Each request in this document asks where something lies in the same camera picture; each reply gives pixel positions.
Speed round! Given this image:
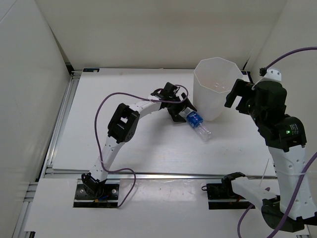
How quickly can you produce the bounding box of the aluminium table rail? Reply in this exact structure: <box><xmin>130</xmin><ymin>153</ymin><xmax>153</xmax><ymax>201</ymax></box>
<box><xmin>36</xmin><ymin>71</ymin><xmax>82</xmax><ymax>181</ymax></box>
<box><xmin>44</xmin><ymin>169</ymin><xmax>278</xmax><ymax>180</ymax></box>

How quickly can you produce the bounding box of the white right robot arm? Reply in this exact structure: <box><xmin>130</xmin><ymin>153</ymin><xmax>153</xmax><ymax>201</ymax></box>
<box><xmin>221</xmin><ymin>79</ymin><xmax>317</xmax><ymax>237</ymax></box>

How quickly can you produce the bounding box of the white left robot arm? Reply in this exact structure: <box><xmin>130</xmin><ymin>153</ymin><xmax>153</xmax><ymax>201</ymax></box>
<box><xmin>81</xmin><ymin>82</ymin><xmax>197</xmax><ymax>199</ymax></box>

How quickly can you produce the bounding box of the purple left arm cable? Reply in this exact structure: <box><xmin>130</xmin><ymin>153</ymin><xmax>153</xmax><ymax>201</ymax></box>
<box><xmin>95</xmin><ymin>84</ymin><xmax>189</xmax><ymax>208</ymax></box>

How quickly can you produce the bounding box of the aluminium left table rail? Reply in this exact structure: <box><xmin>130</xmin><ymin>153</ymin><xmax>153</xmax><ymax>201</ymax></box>
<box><xmin>36</xmin><ymin>71</ymin><xmax>82</xmax><ymax>181</ymax></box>

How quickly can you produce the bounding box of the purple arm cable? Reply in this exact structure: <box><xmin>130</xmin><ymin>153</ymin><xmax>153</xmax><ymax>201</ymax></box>
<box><xmin>95</xmin><ymin>84</ymin><xmax>189</xmax><ymax>208</ymax></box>
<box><xmin>237</xmin><ymin>47</ymin><xmax>317</xmax><ymax>238</ymax></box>

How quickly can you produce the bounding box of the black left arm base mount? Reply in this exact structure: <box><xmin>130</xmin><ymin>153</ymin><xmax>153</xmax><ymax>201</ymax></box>
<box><xmin>73</xmin><ymin>179</ymin><xmax>120</xmax><ymax>208</ymax></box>

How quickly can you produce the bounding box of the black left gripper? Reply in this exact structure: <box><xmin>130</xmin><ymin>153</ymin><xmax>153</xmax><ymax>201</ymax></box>
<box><xmin>166</xmin><ymin>93</ymin><xmax>196</xmax><ymax>122</ymax></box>

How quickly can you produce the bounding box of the aluminium front table rail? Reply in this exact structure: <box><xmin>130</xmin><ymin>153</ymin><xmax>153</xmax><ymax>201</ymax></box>
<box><xmin>44</xmin><ymin>169</ymin><xmax>278</xmax><ymax>180</ymax></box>

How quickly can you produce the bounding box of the white octagonal bin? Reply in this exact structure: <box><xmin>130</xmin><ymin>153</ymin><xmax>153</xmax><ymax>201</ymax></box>
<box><xmin>193</xmin><ymin>57</ymin><xmax>243</xmax><ymax>121</ymax></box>

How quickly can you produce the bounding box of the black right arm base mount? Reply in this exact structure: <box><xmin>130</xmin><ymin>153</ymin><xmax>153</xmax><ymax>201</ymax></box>
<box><xmin>201</xmin><ymin>172</ymin><xmax>255</xmax><ymax>210</ymax></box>

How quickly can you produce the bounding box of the blue corner label left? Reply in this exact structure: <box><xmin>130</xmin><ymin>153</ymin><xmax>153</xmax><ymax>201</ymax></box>
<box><xmin>83</xmin><ymin>68</ymin><xmax>100</xmax><ymax>73</ymax></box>

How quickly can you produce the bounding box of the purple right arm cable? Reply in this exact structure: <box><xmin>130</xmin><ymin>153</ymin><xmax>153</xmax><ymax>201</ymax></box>
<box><xmin>237</xmin><ymin>47</ymin><xmax>317</xmax><ymax>238</ymax></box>

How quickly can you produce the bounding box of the clear bottle blue label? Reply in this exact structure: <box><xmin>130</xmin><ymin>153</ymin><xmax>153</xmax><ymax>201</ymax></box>
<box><xmin>184</xmin><ymin>108</ymin><xmax>211</xmax><ymax>142</ymax></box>

